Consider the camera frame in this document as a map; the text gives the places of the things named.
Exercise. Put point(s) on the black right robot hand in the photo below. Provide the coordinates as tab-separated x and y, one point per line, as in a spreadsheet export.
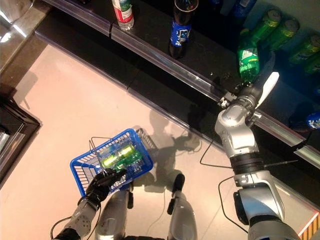
250	91

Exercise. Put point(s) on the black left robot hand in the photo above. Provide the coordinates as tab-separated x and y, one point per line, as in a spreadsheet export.
102	185

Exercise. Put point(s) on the green Sprite bottle yellow cap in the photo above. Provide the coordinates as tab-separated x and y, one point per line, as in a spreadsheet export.
247	58
132	160

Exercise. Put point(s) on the blue plastic shopping basket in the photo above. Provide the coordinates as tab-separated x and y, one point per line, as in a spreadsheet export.
135	132

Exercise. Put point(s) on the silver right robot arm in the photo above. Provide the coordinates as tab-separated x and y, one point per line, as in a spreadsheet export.
237	135

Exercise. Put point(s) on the green bottles inside basket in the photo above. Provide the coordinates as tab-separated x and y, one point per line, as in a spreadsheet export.
126	150

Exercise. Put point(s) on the silver left robot leg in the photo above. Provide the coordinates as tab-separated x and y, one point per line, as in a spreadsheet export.
112	215

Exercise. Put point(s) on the black metal shelf board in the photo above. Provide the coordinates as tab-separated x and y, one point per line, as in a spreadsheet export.
212	50
125	70

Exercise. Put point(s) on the small Pepsi bottle blue cap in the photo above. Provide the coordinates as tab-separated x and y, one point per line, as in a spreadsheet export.
181	30
243	7
313	122

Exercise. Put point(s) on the dark display cabinet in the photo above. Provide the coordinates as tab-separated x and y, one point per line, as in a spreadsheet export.
15	130

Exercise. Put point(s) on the clear water bottle red cap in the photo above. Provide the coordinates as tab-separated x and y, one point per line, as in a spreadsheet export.
123	13

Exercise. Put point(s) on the yellow black hazard tape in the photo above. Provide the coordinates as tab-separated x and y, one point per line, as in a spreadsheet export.
310	230

